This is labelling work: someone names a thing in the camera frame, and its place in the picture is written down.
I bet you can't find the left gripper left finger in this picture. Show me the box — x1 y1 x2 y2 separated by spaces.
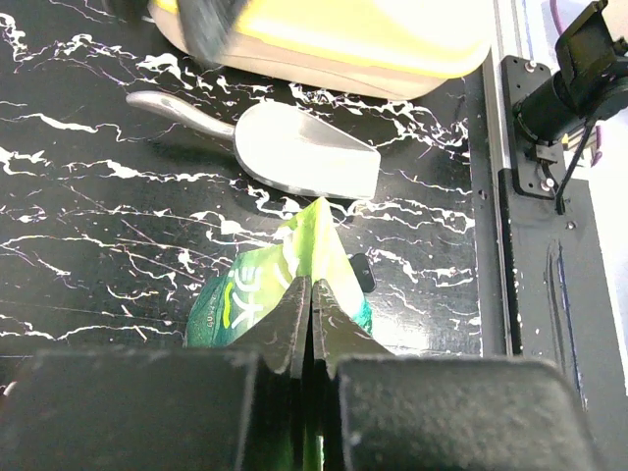
1 277 311 470

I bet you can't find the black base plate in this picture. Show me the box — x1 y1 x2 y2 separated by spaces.
472 56 627 470

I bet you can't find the grey metal scoop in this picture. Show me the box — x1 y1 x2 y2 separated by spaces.
126 91 381 200

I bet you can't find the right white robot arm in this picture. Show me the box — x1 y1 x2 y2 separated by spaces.
513 1 627 145

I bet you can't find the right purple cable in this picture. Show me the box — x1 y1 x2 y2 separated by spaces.
547 0 565 35

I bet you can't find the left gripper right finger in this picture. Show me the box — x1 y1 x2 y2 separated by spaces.
312 281 597 470

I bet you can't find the yellow litter box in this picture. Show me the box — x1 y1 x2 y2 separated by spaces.
148 1 493 100

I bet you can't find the black bag clip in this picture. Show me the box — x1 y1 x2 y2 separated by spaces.
349 253 377 293

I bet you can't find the green litter bag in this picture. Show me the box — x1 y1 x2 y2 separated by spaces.
183 197 372 347

